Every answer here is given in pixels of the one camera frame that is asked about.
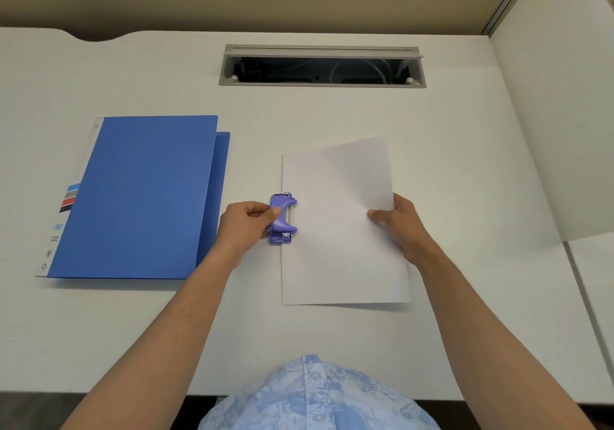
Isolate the person's left hand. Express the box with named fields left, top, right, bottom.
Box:
left=214, top=201, right=282, bottom=264

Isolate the person's right hand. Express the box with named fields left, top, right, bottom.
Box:
left=367, top=193, right=444, bottom=267

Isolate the purple hole punch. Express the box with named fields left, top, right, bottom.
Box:
left=268, top=192, right=298, bottom=246

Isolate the white paper sheet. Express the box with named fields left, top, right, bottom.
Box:
left=280, top=136, right=413, bottom=307

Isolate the person's left forearm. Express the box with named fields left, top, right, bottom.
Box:
left=60, top=245, right=245, bottom=430

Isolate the person's right forearm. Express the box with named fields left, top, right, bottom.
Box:
left=408, top=245, right=595, bottom=430

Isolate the blue file folder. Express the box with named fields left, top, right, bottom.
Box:
left=36, top=115, right=231, bottom=280

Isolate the blue patterned shirt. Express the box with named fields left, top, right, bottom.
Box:
left=198, top=354, right=442, bottom=430

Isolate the white desk partition panel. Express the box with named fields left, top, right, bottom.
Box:
left=489, top=0, right=614, bottom=243

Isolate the grey desk cable tray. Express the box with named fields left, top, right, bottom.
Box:
left=219, top=44, right=427, bottom=89

